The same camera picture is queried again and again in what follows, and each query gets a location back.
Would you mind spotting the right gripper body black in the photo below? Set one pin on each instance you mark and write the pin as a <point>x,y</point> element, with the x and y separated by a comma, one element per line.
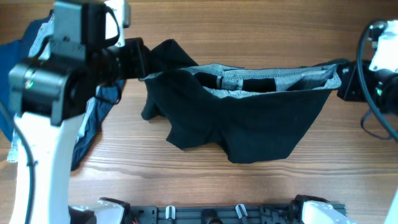
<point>351,88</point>

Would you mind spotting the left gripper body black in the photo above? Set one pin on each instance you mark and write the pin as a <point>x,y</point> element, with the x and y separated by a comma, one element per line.
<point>130,64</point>

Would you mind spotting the black shorts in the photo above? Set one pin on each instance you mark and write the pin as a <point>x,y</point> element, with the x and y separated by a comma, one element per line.
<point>253,115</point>

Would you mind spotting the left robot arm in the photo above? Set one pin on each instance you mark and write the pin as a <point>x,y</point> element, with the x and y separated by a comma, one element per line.
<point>87,49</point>

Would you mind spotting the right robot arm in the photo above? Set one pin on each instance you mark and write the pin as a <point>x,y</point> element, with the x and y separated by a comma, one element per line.
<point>381,96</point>

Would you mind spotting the navy blue shorts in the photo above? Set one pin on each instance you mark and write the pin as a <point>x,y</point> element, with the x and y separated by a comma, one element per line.
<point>96,110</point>

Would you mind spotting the light blue denim shorts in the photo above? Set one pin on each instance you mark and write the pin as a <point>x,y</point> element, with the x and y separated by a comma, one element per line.
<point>46,29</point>

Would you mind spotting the blue garment at left edge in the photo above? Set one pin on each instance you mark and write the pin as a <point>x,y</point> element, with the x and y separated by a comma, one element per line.
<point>9,58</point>

